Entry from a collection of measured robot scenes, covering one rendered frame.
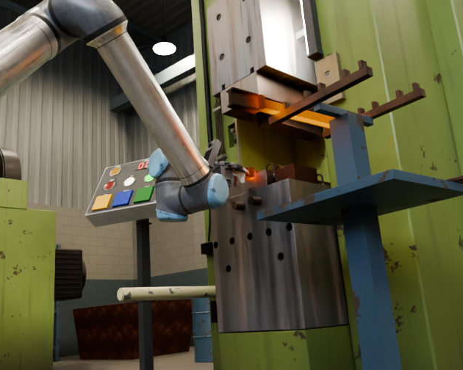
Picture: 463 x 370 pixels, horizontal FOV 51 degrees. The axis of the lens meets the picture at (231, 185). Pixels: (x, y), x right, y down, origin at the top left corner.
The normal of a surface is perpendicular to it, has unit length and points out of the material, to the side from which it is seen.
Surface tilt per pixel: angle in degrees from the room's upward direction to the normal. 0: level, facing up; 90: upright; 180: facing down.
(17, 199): 90
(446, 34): 90
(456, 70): 90
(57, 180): 90
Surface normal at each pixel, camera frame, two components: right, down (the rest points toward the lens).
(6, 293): 0.68, -0.24
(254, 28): -0.74, -0.12
